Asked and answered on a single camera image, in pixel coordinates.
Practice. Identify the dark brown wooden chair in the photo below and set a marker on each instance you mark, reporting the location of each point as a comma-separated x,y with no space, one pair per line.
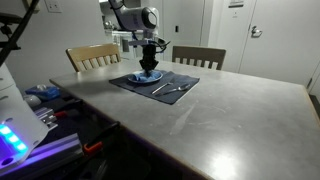
198,56

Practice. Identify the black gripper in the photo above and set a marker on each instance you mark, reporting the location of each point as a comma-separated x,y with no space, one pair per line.
148,61

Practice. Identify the light wooden chair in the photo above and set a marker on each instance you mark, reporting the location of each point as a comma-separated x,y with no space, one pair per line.
87,57

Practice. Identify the dark grey placemat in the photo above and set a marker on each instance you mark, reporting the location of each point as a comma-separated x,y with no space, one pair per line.
146,89

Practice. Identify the silver knife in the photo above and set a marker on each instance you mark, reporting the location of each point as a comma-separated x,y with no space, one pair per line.
161,87

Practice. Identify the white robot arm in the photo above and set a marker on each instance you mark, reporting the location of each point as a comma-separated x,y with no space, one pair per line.
143,23

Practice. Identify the white door with handle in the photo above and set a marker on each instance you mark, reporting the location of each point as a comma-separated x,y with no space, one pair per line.
283,41

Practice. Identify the silver spoon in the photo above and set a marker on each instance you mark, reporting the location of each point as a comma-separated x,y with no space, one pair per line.
180,88

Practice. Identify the white wall switch plate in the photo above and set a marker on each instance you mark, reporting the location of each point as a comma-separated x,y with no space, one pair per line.
53,6

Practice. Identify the orange handled clamp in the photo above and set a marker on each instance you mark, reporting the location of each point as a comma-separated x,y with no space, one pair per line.
96,144
61,110

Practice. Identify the blue box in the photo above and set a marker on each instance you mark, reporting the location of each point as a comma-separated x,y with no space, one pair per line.
44,92

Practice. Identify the blue towel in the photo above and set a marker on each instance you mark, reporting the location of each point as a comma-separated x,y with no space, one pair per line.
140,76

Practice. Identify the aluminium extrusion rail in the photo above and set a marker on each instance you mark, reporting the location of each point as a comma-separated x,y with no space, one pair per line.
45,159

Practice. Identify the black camera on mount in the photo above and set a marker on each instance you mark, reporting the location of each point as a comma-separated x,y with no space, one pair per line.
8,19

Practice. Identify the white robot base with leds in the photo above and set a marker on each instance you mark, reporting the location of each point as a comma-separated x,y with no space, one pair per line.
20,129

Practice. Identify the orange handled clamp upper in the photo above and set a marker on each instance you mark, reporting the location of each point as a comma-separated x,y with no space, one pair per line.
61,110

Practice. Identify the white round plate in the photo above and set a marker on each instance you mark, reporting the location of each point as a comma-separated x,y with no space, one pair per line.
130,78

